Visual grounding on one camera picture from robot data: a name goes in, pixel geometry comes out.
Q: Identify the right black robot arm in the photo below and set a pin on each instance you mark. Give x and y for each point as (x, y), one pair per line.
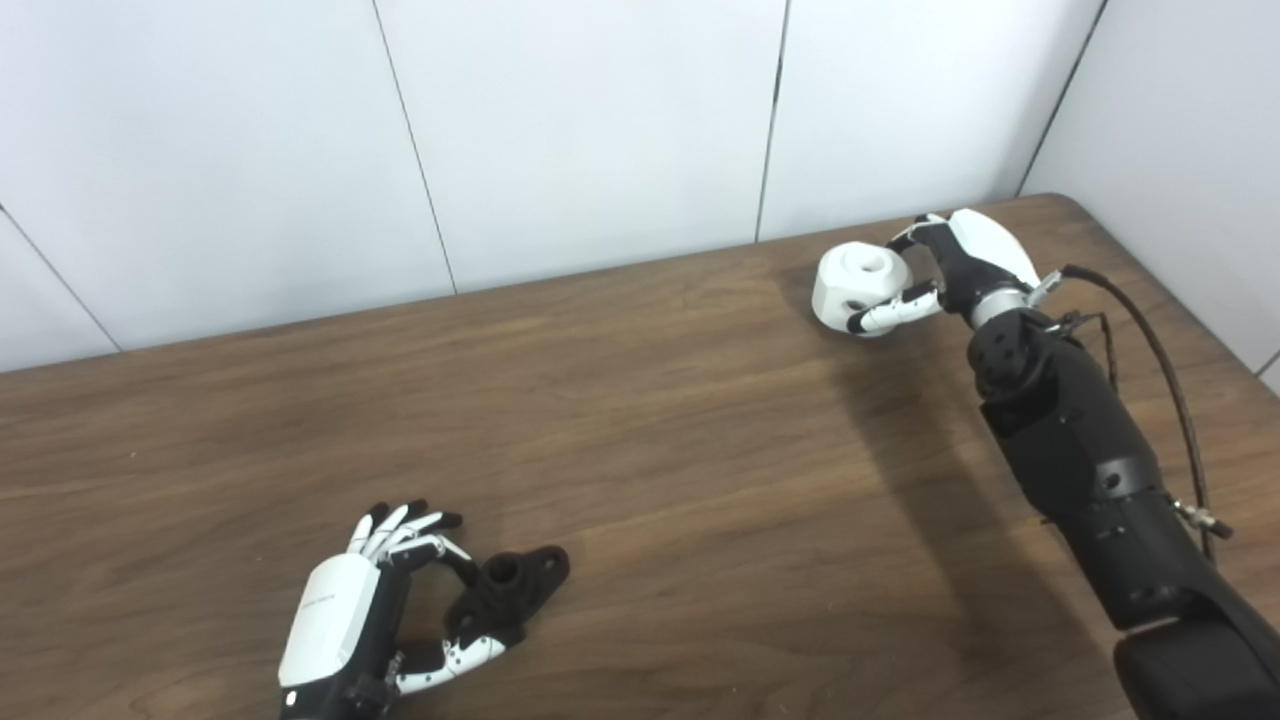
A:
(1090, 450)

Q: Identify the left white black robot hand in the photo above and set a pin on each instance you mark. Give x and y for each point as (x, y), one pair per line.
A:
(335, 620)

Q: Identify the round white piece with holes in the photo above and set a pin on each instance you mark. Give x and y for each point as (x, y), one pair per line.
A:
(860, 280)

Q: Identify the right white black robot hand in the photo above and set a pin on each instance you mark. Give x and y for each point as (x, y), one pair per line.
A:
(985, 250)

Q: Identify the black flanged holder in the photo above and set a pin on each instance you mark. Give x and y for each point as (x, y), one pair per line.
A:
(505, 590)

